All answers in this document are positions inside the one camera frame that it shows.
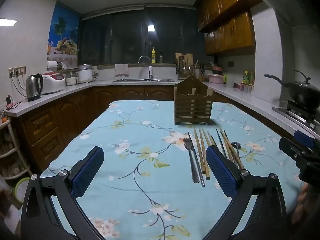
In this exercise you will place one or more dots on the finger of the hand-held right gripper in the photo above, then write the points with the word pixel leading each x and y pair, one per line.
pixel 303 138
pixel 288 148

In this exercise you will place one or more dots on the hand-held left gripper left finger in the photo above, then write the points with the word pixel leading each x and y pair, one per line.
pixel 87 172

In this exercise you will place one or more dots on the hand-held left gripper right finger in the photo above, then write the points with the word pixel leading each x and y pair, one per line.
pixel 222 172

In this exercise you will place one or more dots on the wooden chopstick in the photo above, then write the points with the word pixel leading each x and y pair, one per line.
pixel 207 138
pixel 233 158
pixel 199 150
pixel 212 137
pixel 205 155
pixel 233 152

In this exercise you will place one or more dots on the thin metal chopstick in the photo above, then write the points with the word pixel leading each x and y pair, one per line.
pixel 202 180

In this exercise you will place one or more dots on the dark thin chopstick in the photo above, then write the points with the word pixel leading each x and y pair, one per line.
pixel 227 138
pixel 221 143

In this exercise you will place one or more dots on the metal spoon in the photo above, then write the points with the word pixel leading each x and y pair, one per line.
pixel 236 145

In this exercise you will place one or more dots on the metal fork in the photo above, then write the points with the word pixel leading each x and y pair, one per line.
pixel 193 160

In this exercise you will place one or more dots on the wooden slatted utensil holder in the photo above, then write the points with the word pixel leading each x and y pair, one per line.
pixel 192 105

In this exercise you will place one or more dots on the dish rack with utensils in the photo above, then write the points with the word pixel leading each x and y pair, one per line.
pixel 186 72

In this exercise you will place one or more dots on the person's right hand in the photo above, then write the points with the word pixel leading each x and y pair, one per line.
pixel 301 205

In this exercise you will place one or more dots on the gas stove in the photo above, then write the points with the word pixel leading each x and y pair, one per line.
pixel 297 112

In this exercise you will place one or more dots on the black wok with lid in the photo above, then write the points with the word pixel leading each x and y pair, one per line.
pixel 302 93

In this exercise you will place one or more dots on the brown wooden base cabinets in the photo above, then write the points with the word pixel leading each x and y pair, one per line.
pixel 62 115

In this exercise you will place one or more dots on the green rimmed round lid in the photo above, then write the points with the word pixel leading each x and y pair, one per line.
pixel 18 188

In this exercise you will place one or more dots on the blue floral tablecloth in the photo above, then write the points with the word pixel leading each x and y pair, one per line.
pixel 150 135

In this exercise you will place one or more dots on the row of seasoning jars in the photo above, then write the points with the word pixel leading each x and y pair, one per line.
pixel 243 88

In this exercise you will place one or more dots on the white storage shelf cart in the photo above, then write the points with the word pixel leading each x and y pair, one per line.
pixel 12 152

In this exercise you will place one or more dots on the cooking oil bottle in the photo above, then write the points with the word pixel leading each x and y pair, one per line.
pixel 246 78

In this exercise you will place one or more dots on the white kitchen countertop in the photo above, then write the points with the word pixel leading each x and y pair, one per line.
pixel 82 86

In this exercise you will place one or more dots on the green plastic item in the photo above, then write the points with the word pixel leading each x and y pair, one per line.
pixel 225 78

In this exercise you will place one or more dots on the glass jar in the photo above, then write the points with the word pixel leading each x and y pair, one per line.
pixel 71 80

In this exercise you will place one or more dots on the pink basin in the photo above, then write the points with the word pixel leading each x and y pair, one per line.
pixel 215 78

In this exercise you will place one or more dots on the white rice cooker red panel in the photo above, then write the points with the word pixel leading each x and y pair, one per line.
pixel 53 83

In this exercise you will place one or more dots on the white round cooker pot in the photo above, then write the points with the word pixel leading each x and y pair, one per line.
pixel 85 76

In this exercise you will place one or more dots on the steel electric kettle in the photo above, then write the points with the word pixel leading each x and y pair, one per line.
pixel 33 87

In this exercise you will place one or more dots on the dark kitchen tool holder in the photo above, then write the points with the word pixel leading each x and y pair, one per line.
pixel 202 73

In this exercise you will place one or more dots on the steel sink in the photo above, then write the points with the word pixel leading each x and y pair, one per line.
pixel 142 80

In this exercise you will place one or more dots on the hanging dish towel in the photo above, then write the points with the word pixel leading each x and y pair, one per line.
pixel 122 70

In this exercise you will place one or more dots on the paper towel roll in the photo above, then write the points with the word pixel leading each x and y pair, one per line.
pixel 52 65

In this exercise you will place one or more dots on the white soap dispenser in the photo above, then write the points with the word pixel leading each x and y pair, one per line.
pixel 150 72

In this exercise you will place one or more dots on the wooden cutting boards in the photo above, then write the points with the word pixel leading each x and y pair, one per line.
pixel 188 56

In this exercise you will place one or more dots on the chrome faucet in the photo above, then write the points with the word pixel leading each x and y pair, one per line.
pixel 144 58

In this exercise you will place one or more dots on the grey bottle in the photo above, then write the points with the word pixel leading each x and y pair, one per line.
pixel 161 58

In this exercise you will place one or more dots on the yellow bottle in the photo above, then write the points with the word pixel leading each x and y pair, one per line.
pixel 153 56

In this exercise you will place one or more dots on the dark window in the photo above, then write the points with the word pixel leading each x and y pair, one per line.
pixel 125 37

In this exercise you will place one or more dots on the dark wall switch plate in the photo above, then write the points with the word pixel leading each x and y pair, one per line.
pixel 230 64

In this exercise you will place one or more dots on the wall power outlet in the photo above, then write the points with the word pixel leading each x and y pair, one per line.
pixel 17 71

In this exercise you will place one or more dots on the brown wooden wall cabinets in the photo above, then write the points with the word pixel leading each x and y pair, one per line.
pixel 235 27

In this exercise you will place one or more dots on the wall poster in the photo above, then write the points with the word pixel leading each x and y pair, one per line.
pixel 65 30

